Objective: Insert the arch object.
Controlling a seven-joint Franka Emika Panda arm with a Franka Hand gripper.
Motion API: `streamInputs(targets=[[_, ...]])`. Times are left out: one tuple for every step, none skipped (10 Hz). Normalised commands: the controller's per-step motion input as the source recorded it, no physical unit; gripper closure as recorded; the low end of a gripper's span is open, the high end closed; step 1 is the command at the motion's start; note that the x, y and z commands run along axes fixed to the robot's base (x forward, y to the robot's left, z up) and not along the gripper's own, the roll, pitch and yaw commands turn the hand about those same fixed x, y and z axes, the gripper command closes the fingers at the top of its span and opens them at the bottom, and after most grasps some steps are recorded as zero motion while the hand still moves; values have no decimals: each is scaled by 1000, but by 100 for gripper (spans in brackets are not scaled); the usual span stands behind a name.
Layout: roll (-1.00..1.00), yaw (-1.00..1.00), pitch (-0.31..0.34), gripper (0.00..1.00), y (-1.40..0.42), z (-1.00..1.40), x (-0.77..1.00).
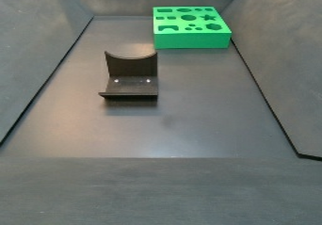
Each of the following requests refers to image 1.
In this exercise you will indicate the black L-shaped holder stand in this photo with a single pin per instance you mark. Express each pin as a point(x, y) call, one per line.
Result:
point(133, 76)

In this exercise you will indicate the green shape sorter block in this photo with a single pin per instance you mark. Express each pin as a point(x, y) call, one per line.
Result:
point(189, 27)

